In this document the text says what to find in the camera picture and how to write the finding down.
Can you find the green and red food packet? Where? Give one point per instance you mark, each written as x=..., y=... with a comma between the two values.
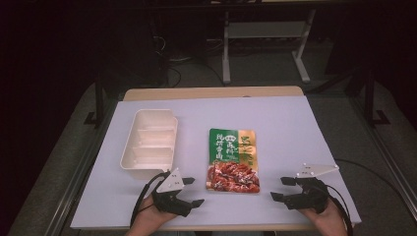
x=233, y=160

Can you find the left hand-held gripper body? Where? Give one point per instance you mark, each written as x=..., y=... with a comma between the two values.
x=170, y=185

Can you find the white metal stand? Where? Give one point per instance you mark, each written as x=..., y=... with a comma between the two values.
x=265, y=29

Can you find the white compartment tray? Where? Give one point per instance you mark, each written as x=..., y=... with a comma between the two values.
x=150, y=144

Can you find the person's left hand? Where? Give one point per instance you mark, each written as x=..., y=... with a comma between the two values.
x=149, y=219

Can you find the black metal stand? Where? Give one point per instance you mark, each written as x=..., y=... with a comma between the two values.
x=370, y=98
x=99, y=105

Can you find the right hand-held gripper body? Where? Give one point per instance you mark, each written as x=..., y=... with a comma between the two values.
x=311, y=196

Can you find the person's right hand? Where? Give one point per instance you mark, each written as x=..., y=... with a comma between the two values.
x=329, y=221

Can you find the aluminium frame rail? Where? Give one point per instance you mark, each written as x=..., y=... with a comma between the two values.
x=75, y=183
x=387, y=154

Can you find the white table mat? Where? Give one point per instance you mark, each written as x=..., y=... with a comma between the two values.
x=288, y=131

